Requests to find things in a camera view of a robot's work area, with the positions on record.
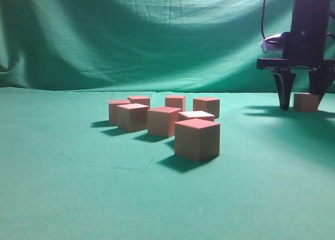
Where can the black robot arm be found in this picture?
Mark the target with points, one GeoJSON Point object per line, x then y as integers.
{"type": "Point", "coordinates": [309, 15]}

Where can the green cloth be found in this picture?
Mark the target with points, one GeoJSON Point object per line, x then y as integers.
{"type": "Point", "coordinates": [66, 173]}

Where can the placed pink cube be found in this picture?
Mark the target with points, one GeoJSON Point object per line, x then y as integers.
{"type": "Point", "coordinates": [208, 104]}
{"type": "Point", "coordinates": [144, 100]}
{"type": "Point", "coordinates": [176, 101]}

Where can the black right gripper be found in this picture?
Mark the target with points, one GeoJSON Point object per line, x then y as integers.
{"type": "Point", "coordinates": [302, 50]}

